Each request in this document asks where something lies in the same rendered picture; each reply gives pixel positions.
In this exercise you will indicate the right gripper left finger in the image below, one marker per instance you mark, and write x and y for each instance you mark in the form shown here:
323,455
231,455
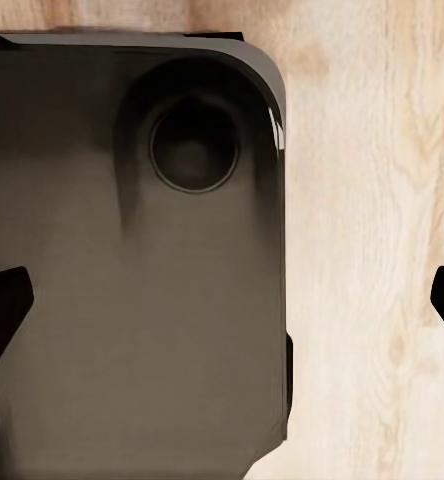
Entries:
16,298

